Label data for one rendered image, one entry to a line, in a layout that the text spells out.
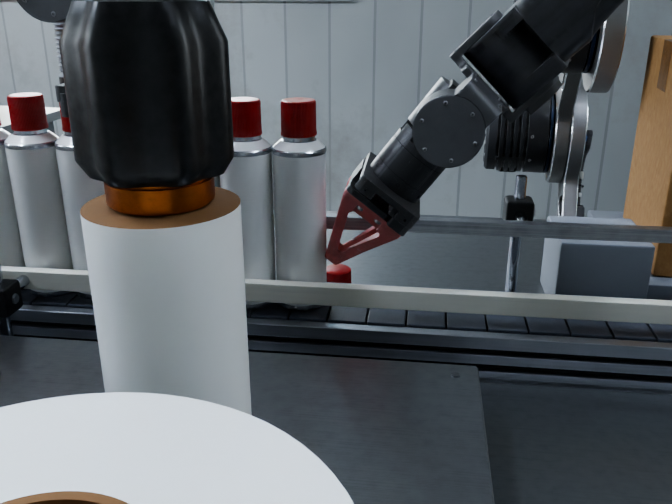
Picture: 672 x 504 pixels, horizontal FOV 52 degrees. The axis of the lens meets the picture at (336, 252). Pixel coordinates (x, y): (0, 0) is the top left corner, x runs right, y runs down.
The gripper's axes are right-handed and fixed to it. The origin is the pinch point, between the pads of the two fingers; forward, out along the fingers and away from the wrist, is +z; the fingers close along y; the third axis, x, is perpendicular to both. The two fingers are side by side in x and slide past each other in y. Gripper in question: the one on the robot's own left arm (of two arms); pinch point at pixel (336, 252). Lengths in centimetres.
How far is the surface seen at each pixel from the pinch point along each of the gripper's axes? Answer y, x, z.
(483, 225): -2.8, 10.1, -10.8
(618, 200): -238, 114, -11
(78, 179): 2.3, -24.2, 9.2
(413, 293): 4.4, 7.6, -3.0
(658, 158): -25.0, 27.2, -26.8
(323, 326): 5.2, 3.0, 4.9
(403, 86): -247, 10, 10
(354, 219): -3.0, -0.3, -3.0
